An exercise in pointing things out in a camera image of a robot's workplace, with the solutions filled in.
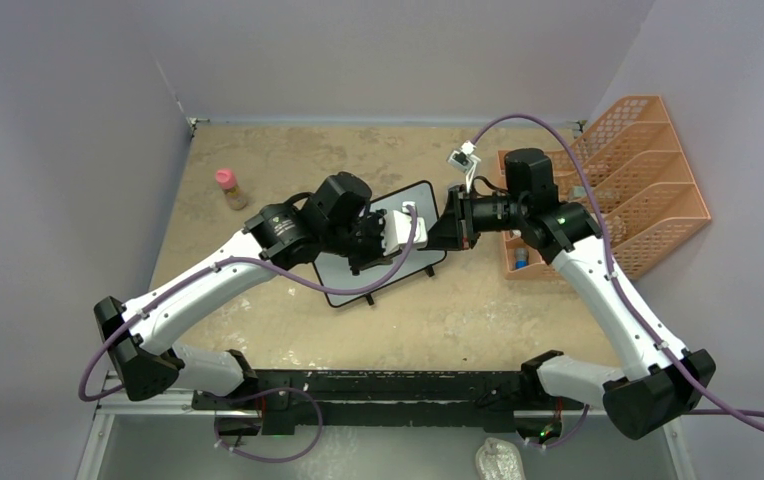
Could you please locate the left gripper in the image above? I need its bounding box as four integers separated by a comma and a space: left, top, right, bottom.
324, 208, 402, 276

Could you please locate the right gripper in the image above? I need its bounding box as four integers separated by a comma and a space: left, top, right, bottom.
419, 185, 528, 252

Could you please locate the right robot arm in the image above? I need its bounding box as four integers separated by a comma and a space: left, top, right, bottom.
426, 148, 716, 440

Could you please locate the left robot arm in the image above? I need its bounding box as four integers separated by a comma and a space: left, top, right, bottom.
94, 172, 400, 409

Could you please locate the pink cap bottle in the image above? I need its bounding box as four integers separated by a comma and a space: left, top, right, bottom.
215, 168, 247, 210

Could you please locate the orange plastic file organizer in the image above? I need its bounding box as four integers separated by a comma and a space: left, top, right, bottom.
495, 95, 713, 282

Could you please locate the clear plastic bag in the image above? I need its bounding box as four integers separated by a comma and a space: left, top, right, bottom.
475, 437, 526, 480

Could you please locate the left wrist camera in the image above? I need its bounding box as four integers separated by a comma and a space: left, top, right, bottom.
381, 201, 428, 255

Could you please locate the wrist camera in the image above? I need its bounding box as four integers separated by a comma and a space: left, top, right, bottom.
381, 201, 428, 255
447, 141, 481, 193

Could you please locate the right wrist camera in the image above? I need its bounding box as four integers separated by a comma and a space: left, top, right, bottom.
447, 141, 481, 193

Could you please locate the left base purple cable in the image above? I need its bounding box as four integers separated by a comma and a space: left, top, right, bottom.
212, 385, 325, 464

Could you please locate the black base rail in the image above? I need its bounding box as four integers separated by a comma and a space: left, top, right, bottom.
192, 369, 582, 435

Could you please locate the aluminium frame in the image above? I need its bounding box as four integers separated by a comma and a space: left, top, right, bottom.
77, 370, 698, 480

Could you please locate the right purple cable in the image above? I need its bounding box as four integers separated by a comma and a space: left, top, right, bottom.
471, 113, 764, 442

